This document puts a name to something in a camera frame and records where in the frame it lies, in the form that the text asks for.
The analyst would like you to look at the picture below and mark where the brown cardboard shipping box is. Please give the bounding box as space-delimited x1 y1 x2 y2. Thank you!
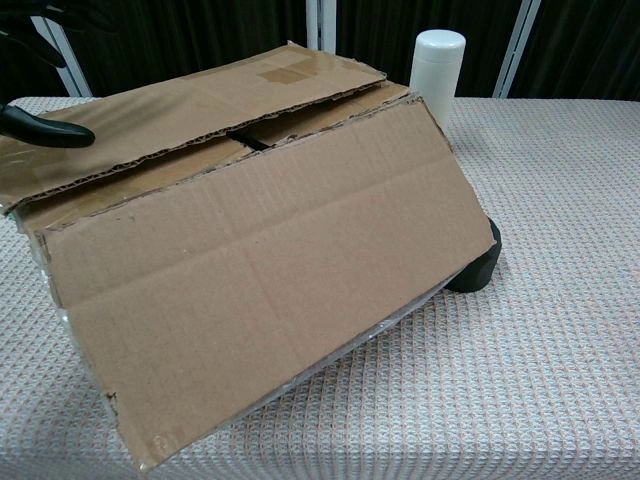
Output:
0 40 502 474

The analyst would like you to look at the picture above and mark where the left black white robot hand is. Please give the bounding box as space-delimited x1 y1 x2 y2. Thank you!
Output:
0 9 97 149

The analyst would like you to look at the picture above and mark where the white frame post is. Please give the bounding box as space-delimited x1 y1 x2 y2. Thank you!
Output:
28 13 93 98
305 0 338 54
491 0 542 99

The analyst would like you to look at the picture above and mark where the beige woven tablecloth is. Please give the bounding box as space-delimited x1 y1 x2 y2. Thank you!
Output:
0 94 640 480

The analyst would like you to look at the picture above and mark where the black pleated curtain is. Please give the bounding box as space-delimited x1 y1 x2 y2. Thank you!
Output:
0 0 640 101

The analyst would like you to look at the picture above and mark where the white cylindrical bottle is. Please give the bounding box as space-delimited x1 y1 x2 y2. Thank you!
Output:
409 29 468 132

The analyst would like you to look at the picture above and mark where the black round lid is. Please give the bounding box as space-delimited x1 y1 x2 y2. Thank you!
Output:
448 219 502 294

